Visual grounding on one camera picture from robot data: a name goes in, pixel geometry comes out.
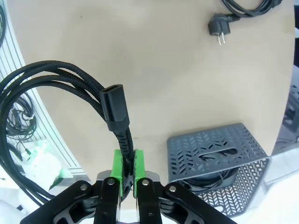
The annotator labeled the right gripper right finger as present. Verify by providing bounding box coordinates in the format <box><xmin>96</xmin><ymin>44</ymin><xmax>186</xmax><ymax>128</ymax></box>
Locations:
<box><xmin>133</xmin><ymin>149</ymin><xmax>237</xmax><ymax>224</ymax></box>

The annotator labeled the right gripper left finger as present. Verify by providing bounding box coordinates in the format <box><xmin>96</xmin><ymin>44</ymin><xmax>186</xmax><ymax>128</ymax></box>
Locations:
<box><xmin>20</xmin><ymin>149</ymin><xmax>124</xmax><ymax>224</ymax></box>

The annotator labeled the black braided USB cable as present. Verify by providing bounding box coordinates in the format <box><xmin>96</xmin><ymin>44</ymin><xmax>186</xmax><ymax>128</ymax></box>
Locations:
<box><xmin>182</xmin><ymin>170</ymin><xmax>235</xmax><ymax>191</ymax></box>
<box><xmin>0</xmin><ymin>60</ymin><xmax>135</xmax><ymax>206</ymax></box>

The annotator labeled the black power cable with plug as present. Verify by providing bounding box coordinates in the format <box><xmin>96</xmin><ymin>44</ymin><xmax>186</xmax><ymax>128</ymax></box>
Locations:
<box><xmin>207</xmin><ymin>0</ymin><xmax>284</xmax><ymax>46</ymax></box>
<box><xmin>182</xmin><ymin>167</ymin><xmax>237</xmax><ymax>190</ymax></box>

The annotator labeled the white and green plastic clutter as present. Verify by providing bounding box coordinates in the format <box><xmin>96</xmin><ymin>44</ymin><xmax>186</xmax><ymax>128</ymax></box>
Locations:
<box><xmin>20</xmin><ymin>139</ymin><xmax>71</xmax><ymax>191</ymax></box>

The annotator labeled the grey plastic lattice basket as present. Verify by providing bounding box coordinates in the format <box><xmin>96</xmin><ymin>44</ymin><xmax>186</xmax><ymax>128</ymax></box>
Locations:
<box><xmin>166</xmin><ymin>123</ymin><xmax>273</xmax><ymax>217</ymax></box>

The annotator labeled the black cable bundle on floor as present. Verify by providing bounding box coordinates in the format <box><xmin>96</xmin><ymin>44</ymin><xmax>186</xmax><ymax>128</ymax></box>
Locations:
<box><xmin>4</xmin><ymin>95</ymin><xmax>38</xmax><ymax>143</ymax></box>

